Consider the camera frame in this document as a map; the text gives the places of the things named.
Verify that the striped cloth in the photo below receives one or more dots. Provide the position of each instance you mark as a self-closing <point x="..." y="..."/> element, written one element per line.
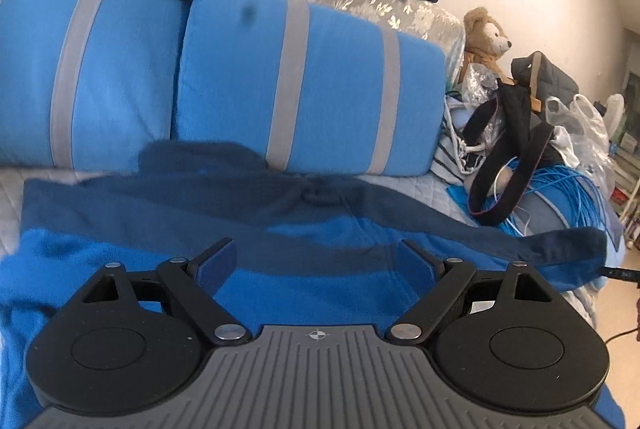
<point x="450" y="159"/>

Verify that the white shelf unit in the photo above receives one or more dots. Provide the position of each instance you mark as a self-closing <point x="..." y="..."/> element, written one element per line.
<point x="631" y="159"/>

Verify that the brown teddy bear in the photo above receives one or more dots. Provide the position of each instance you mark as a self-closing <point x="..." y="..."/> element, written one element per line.
<point x="487" y="36"/>

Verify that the clear plastic bag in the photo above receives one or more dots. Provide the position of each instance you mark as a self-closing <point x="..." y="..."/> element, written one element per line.
<point x="477" y="81"/>

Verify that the white plastic bag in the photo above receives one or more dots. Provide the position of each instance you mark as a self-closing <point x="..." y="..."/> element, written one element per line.
<point x="587" y="129"/>

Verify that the blue grey-striped pillow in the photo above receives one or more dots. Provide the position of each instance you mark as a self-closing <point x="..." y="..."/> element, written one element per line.
<point x="335" y="84"/>
<point x="125" y="69"/>

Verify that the grey bag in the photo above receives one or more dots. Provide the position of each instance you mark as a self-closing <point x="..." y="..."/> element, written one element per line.
<point x="550" y="79"/>

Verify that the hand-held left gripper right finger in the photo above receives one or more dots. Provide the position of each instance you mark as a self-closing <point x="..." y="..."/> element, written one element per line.
<point x="415" y="264"/>

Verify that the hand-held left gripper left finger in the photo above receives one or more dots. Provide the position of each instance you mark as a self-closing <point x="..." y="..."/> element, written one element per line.
<point x="220" y="259"/>

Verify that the blue fleece zip jacket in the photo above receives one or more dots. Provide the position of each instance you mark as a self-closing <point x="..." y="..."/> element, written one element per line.
<point x="310" y="254"/>

